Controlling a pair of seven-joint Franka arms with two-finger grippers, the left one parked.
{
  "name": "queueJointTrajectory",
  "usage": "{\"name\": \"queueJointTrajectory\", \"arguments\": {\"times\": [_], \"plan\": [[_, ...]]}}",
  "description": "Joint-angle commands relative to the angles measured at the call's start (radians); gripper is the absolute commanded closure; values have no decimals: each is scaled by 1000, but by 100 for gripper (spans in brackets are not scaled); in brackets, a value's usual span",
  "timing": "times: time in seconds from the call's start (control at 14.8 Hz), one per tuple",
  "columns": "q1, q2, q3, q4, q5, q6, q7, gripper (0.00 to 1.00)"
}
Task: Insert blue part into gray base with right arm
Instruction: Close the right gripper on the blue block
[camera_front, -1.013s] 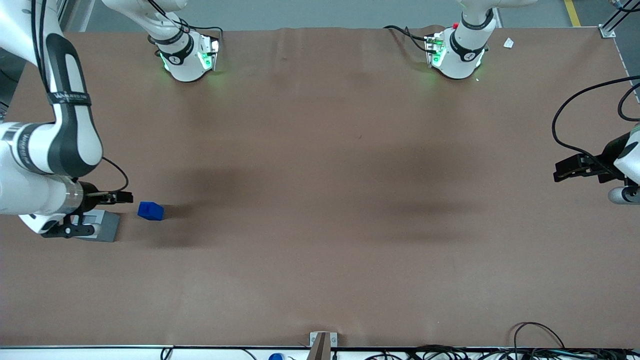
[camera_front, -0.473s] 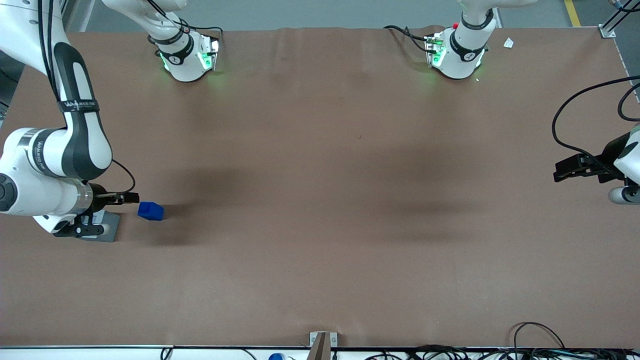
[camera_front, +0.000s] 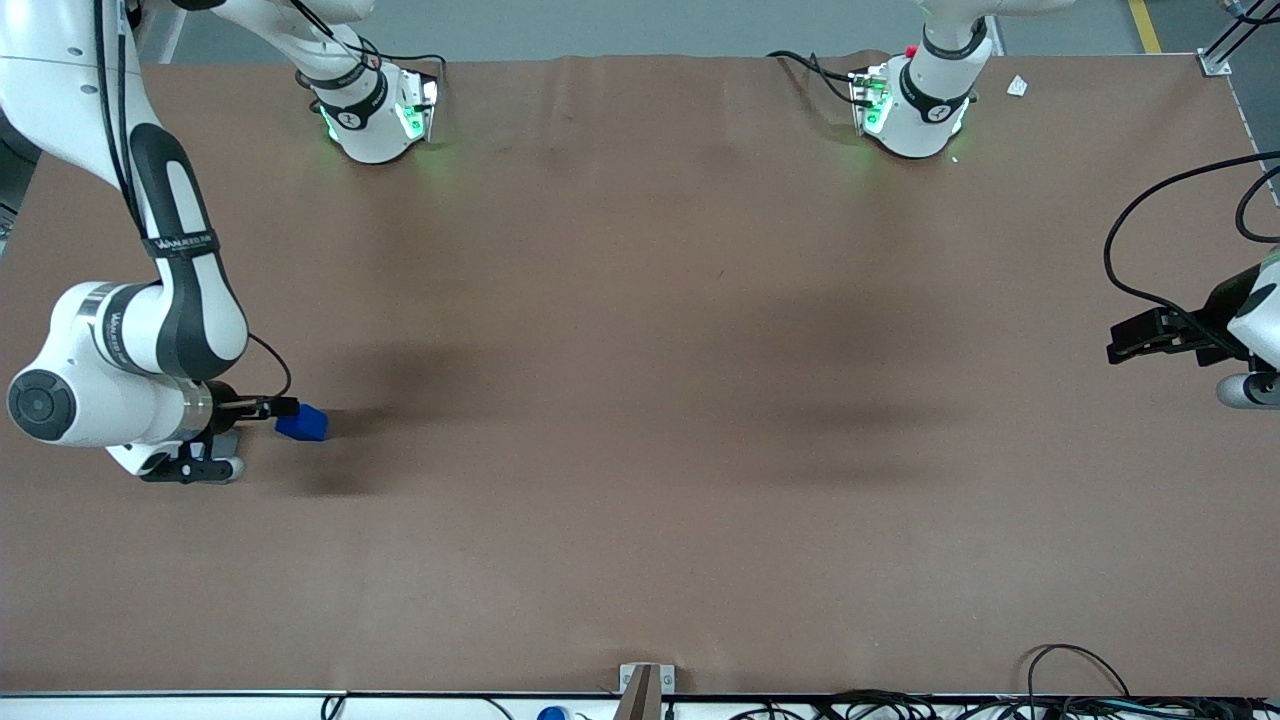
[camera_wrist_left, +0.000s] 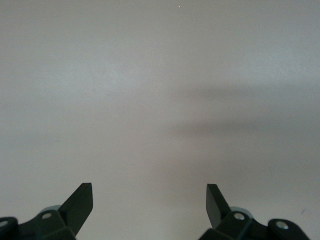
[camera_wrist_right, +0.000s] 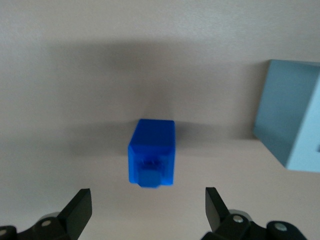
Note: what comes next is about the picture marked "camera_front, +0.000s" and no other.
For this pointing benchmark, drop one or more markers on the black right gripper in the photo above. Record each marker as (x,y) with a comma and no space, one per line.
(224,399)

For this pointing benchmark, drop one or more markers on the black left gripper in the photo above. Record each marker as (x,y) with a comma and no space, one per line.
(1218,305)

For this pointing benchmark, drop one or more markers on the blue block part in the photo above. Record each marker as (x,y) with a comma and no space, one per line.
(310,427)

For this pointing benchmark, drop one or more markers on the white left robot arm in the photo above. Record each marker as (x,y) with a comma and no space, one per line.
(925,105)

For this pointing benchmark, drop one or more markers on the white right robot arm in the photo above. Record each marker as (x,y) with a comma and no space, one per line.
(190,320)

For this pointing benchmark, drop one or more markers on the white paper scrap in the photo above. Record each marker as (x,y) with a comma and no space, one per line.
(1017,86)

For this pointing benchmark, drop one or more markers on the paper table cover sheet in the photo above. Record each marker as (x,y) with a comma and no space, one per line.
(640,450)

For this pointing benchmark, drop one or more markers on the blue round cap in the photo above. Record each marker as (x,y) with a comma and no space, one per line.
(552,714)

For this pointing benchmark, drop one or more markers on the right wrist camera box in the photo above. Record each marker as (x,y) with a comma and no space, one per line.
(232,470)

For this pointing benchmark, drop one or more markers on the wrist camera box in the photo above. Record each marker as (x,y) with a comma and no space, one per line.
(232,470)
(1245,390)

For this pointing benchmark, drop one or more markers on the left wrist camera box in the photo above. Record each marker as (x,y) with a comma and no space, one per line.
(1245,390)

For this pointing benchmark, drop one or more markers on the aluminium frame post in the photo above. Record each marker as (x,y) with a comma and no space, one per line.
(1215,64)

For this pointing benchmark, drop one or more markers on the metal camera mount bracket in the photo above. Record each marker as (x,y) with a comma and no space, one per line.
(645,690)

